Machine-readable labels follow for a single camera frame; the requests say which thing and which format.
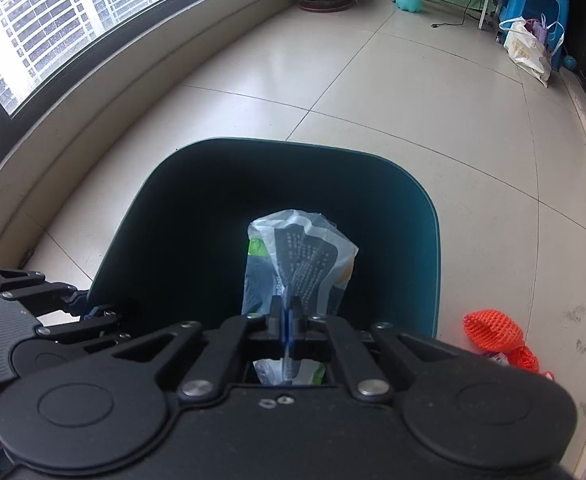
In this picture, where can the small blue ball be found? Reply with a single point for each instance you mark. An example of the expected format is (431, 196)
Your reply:
(569, 62)

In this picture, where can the white shopping bag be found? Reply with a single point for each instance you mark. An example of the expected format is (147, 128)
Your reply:
(531, 44)

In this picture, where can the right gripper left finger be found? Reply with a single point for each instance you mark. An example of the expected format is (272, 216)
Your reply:
(230, 352)

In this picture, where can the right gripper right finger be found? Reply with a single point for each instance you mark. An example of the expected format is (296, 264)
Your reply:
(351, 357)

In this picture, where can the orange foam fruit net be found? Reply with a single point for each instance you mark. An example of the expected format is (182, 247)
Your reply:
(493, 331)

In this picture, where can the red plastic bag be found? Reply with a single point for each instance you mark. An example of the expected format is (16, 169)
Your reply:
(524, 359)

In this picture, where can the white green plastic bag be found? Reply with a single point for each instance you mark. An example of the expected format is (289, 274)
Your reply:
(294, 253)

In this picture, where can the blue plastic stool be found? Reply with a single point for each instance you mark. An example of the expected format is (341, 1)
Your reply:
(555, 12)

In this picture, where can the dark teal trash bin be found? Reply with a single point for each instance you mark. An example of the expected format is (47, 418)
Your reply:
(223, 226)

